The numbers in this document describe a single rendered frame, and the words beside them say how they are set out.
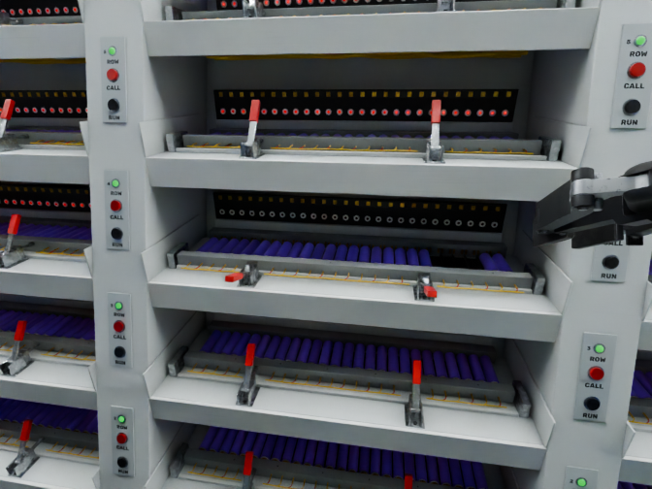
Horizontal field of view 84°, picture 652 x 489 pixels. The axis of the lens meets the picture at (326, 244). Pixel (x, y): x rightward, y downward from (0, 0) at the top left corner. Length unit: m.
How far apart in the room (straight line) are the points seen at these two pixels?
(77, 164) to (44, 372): 0.38
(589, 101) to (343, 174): 0.32
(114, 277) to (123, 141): 0.21
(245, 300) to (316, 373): 0.18
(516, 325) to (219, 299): 0.43
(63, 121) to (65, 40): 0.25
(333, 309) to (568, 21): 0.48
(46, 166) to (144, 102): 0.20
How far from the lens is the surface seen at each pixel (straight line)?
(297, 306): 0.55
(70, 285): 0.73
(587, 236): 0.43
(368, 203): 0.67
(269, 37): 0.59
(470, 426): 0.64
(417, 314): 0.54
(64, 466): 0.93
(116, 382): 0.73
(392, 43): 0.57
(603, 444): 0.68
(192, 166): 0.59
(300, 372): 0.66
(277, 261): 0.59
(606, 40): 0.61
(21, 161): 0.77
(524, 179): 0.55
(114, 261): 0.67
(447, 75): 0.76
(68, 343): 0.86
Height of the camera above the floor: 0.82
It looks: 7 degrees down
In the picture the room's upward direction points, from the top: 2 degrees clockwise
